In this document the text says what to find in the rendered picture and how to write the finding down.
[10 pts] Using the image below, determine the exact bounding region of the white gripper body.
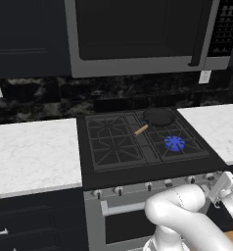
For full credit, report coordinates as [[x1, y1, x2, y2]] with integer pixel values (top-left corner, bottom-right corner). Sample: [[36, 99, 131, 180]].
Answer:
[[208, 171, 233, 204]]

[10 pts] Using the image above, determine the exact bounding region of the blue burner flame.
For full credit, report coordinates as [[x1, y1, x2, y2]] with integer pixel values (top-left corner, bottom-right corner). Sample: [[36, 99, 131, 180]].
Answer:
[[163, 134, 186, 153]]

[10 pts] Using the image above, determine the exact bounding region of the black gas stove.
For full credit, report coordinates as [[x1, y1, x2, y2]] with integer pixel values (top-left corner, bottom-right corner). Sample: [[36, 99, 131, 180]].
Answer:
[[75, 107, 230, 251]]

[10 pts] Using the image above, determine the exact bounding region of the dark base cupboard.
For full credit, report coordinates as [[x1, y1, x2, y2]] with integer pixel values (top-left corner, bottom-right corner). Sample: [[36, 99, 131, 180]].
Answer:
[[206, 162, 233, 232]]

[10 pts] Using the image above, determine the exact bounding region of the steel microwave oven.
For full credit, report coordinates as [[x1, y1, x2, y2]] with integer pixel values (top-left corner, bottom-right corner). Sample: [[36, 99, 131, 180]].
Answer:
[[63, 0, 233, 79]]

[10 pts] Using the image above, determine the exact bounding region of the steel oven door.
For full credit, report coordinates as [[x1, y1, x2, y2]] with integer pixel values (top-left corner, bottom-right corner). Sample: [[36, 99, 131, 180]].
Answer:
[[84, 184, 214, 251]]

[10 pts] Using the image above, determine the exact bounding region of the dark microwave door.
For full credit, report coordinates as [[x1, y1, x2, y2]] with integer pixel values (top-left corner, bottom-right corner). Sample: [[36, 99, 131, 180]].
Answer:
[[64, 0, 214, 78]]

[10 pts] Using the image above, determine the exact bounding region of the dark drawer front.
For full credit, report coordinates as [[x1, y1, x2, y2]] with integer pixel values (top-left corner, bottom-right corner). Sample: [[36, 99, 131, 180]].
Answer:
[[0, 217, 89, 251], [0, 187, 87, 224]]

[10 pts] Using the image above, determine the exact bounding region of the black frying pan wooden handle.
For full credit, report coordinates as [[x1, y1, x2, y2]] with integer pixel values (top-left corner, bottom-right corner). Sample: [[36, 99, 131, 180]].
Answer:
[[133, 108, 176, 137]]

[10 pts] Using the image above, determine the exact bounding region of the silver oven door handle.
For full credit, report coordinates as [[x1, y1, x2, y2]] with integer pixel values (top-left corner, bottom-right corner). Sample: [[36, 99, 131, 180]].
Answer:
[[100, 200, 148, 217]]

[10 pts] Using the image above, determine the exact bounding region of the black microwave door handle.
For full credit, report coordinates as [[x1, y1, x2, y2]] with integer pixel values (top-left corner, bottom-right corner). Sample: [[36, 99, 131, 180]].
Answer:
[[188, 0, 215, 68]]

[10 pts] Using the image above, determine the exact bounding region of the dark wall cupboard door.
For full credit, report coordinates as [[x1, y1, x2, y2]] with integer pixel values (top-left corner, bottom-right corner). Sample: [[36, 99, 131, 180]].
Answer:
[[0, 0, 72, 79]]

